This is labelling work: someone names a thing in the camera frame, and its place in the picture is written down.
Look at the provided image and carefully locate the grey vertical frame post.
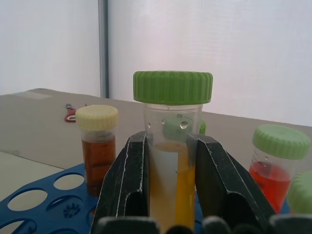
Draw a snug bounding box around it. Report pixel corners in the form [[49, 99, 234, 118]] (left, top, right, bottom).
[[98, 0, 110, 99]]

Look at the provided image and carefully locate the red and black tool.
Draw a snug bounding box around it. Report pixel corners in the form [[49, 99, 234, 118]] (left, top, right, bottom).
[[64, 103, 77, 123]]

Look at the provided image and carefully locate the yellow liquid tube green cap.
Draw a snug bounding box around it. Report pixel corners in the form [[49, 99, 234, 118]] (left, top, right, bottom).
[[133, 70, 214, 234]]

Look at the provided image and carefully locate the blue test tube rack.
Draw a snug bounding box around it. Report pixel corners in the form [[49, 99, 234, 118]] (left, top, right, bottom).
[[0, 162, 292, 234]]

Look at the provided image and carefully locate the brown liquid tube cream cap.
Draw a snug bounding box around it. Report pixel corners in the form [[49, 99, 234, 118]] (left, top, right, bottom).
[[75, 104, 119, 197]]

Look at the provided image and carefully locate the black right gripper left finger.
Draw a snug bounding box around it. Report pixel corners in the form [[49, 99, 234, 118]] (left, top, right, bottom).
[[92, 131, 150, 234]]

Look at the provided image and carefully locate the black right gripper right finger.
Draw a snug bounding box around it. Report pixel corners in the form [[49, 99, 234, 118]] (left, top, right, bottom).
[[186, 133, 277, 234]]

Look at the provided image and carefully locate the red liquid tube green cap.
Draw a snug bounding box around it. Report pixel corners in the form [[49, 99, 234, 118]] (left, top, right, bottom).
[[248, 124, 312, 215]]

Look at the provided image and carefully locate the green cap at right edge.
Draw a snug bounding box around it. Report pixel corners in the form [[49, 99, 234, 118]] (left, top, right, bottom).
[[287, 170, 312, 215]]

